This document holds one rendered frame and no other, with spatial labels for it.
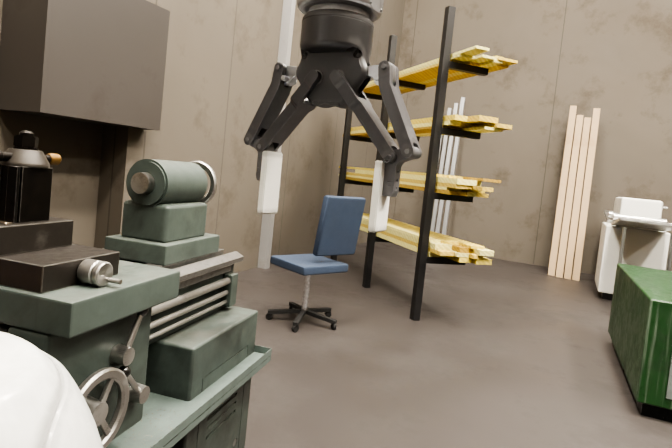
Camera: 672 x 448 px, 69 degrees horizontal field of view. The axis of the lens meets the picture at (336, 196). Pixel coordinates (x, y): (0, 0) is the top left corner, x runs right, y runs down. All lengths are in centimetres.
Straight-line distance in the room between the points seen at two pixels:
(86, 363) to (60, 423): 75
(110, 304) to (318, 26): 63
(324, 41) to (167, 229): 104
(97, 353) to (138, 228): 55
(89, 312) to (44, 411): 66
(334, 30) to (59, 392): 37
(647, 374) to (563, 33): 636
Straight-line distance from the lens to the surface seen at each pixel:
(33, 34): 329
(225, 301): 166
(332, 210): 357
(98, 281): 96
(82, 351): 100
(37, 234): 105
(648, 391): 335
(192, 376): 140
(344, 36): 50
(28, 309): 94
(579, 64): 869
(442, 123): 415
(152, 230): 147
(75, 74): 329
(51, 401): 27
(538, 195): 847
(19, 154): 104
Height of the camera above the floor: 117
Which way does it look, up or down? 3 degrees down
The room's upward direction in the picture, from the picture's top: 6 degrees clockwise
